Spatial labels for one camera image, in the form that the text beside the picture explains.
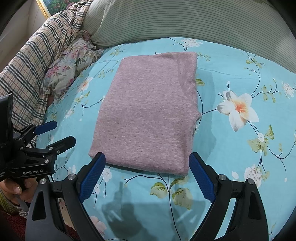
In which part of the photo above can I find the person's left hand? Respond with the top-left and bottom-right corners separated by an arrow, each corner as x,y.
0,178 -> 38,205

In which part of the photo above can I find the gold framed picture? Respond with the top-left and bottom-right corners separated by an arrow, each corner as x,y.
36,0 -> 90,18

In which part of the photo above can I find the pink knit sweater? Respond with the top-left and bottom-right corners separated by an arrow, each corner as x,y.
88,52 -> 201,176

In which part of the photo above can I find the green striped cloth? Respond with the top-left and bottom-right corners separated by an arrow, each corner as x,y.
0,185 -> 22,217

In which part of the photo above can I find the floral print pillow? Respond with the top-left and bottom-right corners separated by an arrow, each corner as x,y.
43,38 -> 104,98

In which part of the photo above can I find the plaid blanket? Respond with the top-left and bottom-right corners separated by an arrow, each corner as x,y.
0,0 -> 95,145

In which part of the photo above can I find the green striped pillow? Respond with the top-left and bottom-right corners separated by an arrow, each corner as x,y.
82,0 -> 296,76

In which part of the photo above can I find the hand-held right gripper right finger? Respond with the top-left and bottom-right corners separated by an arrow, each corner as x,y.
189,152 -> 271,241

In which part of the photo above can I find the blue floral bed sheet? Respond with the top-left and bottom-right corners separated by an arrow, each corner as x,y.
30,36 -> 296,241

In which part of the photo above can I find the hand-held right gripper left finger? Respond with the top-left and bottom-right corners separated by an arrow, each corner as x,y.
25,152 -> 106,241

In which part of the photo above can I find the dark red cloth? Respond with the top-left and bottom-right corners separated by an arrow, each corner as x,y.
0,206 -> 78,241

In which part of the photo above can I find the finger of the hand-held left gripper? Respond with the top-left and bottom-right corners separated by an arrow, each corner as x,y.
14,120 -> 58,145
45,136 -> 77,159

